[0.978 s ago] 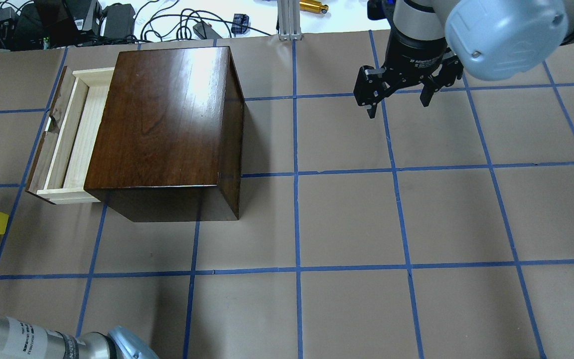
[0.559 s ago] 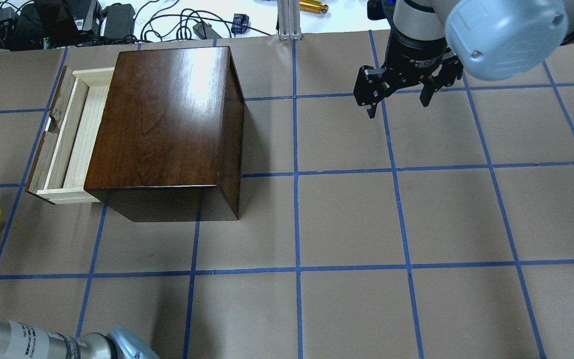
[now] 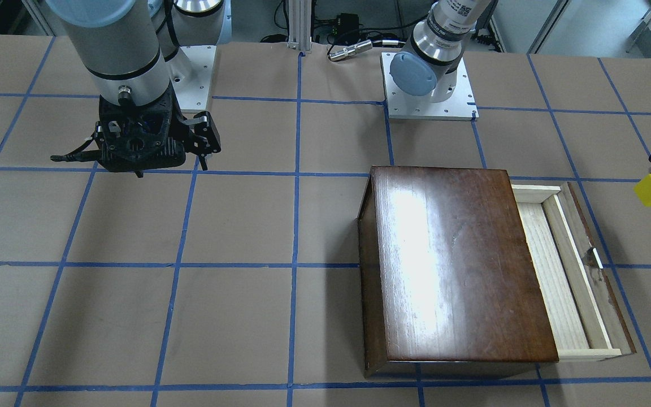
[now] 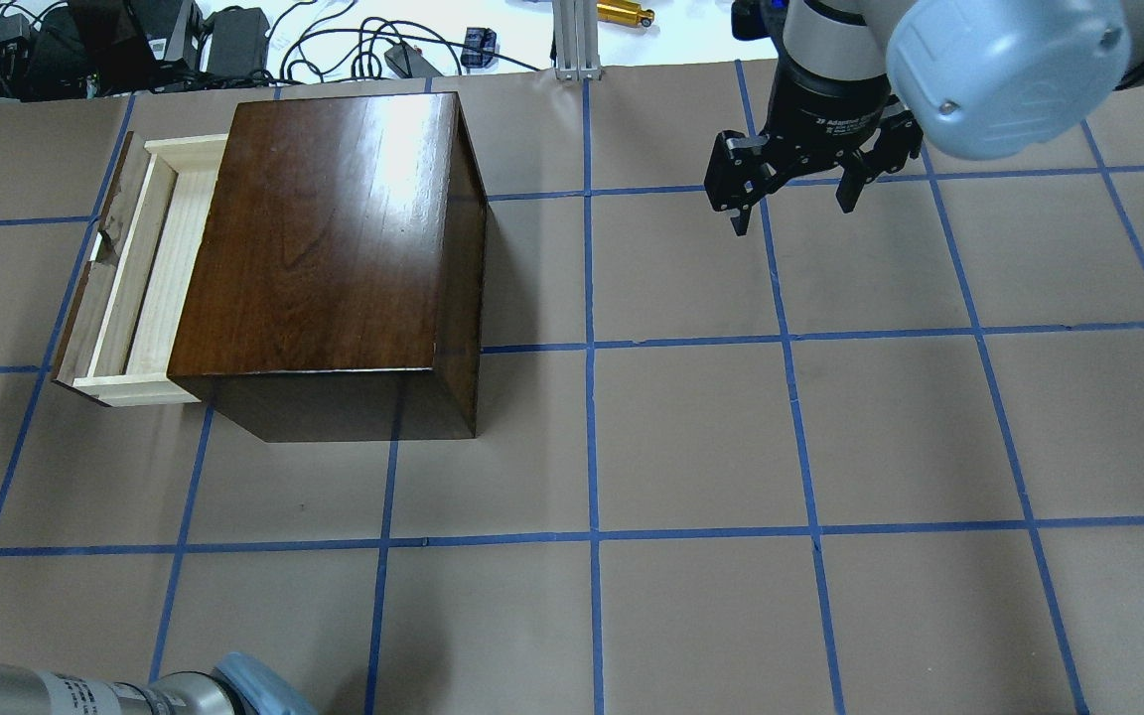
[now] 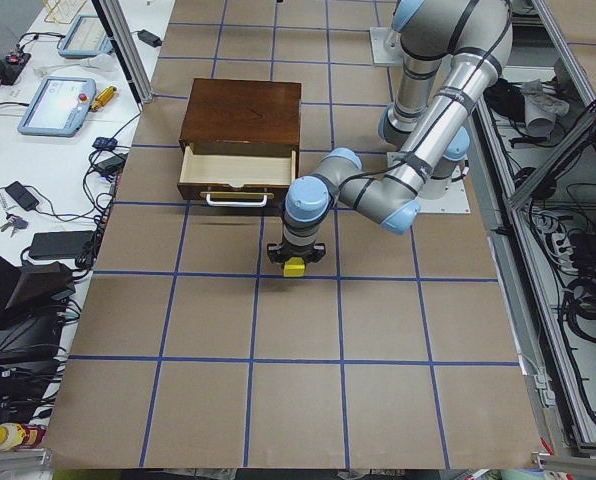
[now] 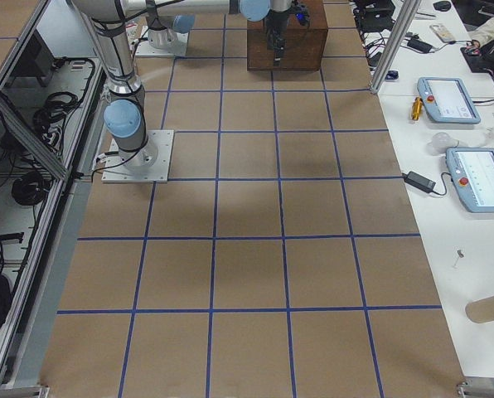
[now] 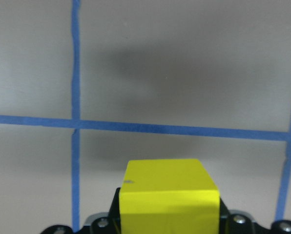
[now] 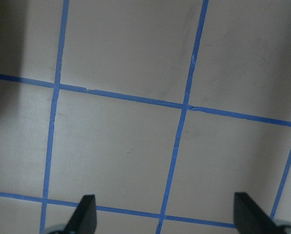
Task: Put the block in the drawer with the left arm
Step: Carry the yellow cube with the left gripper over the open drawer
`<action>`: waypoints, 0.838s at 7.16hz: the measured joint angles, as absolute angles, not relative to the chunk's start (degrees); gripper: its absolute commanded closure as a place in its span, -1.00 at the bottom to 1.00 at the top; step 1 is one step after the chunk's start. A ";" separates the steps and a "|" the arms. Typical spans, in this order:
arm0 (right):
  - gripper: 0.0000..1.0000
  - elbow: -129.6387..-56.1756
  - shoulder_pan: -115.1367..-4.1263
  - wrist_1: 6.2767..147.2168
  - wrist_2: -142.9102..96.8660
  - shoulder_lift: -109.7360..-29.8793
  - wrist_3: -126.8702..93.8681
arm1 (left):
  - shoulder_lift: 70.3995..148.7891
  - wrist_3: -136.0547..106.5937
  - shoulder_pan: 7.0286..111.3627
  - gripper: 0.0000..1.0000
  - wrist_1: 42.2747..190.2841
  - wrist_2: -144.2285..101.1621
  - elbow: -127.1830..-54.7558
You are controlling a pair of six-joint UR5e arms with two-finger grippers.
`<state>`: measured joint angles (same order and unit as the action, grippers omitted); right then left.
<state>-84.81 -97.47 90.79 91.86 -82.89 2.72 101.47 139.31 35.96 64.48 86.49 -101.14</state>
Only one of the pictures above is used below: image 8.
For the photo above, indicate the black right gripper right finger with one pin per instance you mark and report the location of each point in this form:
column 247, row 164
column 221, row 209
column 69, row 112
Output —
column 249, row 218

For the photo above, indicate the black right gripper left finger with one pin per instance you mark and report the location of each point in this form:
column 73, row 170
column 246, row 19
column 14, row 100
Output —
column 84, row 218

